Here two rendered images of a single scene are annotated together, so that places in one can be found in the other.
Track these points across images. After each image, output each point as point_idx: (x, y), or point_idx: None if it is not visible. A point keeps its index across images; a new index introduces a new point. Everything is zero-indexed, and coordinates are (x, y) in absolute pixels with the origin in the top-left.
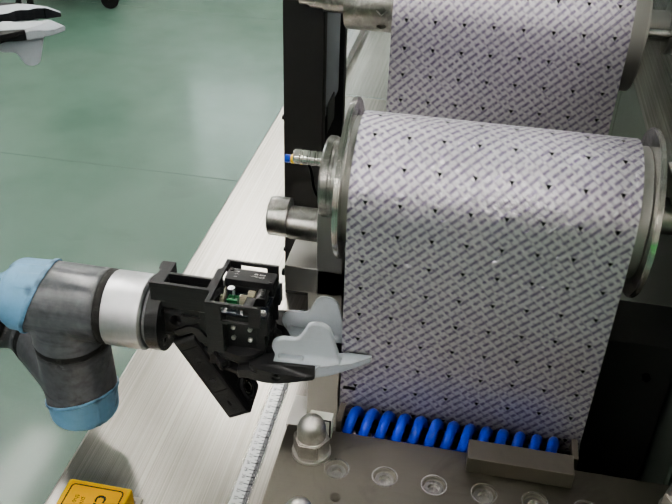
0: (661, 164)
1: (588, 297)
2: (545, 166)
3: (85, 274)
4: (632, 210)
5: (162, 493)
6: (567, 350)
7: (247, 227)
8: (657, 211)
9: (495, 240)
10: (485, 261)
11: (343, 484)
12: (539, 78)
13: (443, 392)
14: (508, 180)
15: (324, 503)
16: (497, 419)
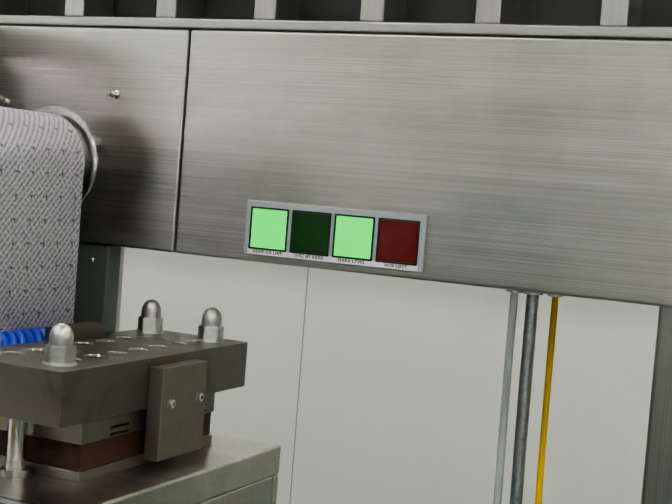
0: (74, 113)
1: (69, 202)
2: (31, 117)
3: None
4: (77, 138)
5: None
6: (63, 249)
7: None
8: (90, 135)
9: (30, 164)
10: (26, 182)
11: (29, 354)
12: None
13: (6, 309)
14: (24, 124)
15: (39, 358)
16: (34, 326)
